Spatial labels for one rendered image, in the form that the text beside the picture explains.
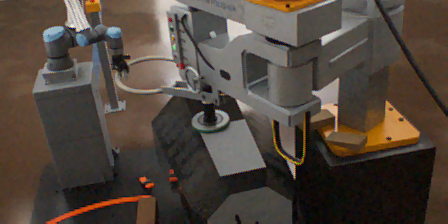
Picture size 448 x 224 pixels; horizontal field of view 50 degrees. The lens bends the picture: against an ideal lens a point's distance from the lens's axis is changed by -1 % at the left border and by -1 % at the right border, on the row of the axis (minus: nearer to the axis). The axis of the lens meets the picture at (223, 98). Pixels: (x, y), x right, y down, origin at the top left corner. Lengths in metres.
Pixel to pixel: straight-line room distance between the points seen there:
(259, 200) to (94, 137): 1.61
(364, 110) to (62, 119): 2.06
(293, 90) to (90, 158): 2.09
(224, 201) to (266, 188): 0.21
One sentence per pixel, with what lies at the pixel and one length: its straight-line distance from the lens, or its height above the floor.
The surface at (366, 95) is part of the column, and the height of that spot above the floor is 1.01.
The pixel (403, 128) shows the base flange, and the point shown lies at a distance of 2.80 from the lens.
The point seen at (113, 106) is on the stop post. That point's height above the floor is 0.04.
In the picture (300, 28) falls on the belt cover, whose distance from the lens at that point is 1.79.
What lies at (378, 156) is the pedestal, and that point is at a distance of 2.63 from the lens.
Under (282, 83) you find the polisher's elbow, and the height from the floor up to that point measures 1.34.
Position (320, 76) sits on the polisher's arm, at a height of 1.31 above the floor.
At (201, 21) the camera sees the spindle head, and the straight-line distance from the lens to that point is 2.41.
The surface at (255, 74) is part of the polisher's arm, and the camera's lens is 2.21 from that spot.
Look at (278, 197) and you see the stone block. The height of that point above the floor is 0.67.
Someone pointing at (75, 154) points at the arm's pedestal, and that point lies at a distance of 3.72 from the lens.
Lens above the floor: 2.25
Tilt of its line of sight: 29 degrees down
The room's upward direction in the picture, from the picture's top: 5 degrees counter-clockwise
